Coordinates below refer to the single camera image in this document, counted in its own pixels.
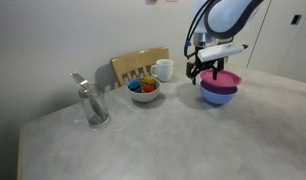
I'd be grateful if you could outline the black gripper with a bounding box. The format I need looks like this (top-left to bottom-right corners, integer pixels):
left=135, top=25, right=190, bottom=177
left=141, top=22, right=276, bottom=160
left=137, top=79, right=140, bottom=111
left=185, top=47, right=224, bottom=85

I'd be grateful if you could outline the pink plastic plate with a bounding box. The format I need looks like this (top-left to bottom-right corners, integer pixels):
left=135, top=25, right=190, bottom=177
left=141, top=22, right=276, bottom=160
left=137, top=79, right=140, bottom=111
left=200, top=69, right=242, bottom=88

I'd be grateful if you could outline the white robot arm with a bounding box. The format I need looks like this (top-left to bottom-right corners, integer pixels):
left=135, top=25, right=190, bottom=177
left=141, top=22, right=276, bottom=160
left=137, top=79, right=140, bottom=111
left=183, top=0, right=264, bottom=85

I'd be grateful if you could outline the blue plastic bowl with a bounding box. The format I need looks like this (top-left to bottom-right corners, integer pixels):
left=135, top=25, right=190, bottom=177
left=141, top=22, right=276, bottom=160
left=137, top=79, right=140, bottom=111
left=200, top=82, right=238, bottom=105

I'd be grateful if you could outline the white ceramic mug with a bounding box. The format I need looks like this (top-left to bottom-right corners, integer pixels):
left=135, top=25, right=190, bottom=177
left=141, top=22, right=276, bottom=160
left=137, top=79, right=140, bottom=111
left=150, top=59, right=173, bottom=82

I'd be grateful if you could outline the yellow cupcake liner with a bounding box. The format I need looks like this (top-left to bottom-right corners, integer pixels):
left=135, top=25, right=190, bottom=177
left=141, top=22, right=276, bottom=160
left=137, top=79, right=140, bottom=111
left=141, top=77, right=155, bottom=85

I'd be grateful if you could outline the orange cupcake liner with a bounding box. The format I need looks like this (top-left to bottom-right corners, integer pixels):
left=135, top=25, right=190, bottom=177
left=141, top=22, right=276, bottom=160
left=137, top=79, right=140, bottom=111
left=142, top=84, right=155, bottom=93

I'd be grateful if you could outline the beige bowl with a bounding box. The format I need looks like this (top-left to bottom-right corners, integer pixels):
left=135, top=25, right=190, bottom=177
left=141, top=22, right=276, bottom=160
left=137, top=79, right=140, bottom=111
left=126, top=78, right=160, bottom=102

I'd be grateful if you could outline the wooden chair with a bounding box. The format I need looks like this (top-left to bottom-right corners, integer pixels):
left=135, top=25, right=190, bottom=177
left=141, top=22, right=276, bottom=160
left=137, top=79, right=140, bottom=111
left=110, top=46, right=169, bottom=86

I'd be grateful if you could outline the blue cupcake liner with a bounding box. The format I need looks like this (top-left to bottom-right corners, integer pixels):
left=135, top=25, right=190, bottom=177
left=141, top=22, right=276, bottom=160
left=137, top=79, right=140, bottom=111
left=127, top=79, right=142, bottom=92

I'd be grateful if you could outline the clear glass jar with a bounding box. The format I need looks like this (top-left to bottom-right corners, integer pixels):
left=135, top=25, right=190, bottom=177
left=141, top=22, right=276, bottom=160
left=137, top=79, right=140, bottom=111
left=78, top=84, right=109, bottom=126

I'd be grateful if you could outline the silver fork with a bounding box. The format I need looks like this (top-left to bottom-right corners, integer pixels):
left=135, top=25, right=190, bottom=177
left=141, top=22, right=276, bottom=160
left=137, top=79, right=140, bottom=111
left=70, top=72, right=109, bottom=124

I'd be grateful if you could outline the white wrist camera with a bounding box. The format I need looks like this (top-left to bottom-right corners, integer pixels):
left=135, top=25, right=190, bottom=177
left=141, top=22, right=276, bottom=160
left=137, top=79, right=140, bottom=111
left=197, top=43, right=247, bottom=62

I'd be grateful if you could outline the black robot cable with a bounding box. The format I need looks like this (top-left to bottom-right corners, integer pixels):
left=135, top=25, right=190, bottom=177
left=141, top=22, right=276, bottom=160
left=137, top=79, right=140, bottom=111
left=183, top=0, right=214, bottom=61

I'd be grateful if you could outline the black wall switch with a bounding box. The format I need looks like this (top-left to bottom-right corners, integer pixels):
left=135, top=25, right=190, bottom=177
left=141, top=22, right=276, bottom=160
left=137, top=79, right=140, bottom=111
left=291, top=15, right=302, bottom=25

